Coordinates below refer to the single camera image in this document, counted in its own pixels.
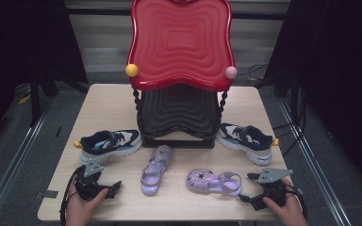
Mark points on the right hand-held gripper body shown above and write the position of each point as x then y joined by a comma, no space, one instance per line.
275,188

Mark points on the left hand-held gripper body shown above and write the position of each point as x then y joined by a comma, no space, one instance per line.
88,185

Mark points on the navy and white sneaker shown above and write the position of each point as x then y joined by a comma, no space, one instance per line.
113,146
248,141

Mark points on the purple sandal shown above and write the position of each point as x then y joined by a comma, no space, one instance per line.
210,182
155,171

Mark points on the red and black shoe rack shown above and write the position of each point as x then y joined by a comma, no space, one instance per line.
182,40

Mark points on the person's left hand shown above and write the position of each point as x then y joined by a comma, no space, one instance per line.
81,212

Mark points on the person's right hand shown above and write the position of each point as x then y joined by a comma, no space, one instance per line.
290,213

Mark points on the grey tape strip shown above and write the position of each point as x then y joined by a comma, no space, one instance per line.
46,194
300,191

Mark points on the short black tape mark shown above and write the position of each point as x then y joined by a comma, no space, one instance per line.
58,132

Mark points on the black metal stand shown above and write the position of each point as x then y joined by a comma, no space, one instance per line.
34,100

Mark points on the small yellow object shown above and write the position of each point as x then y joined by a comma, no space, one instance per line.
24,100

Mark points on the dark curtain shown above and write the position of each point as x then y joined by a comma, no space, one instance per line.
19,37
336,62

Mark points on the metal floor rail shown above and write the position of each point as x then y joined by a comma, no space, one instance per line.
314,169
15,169

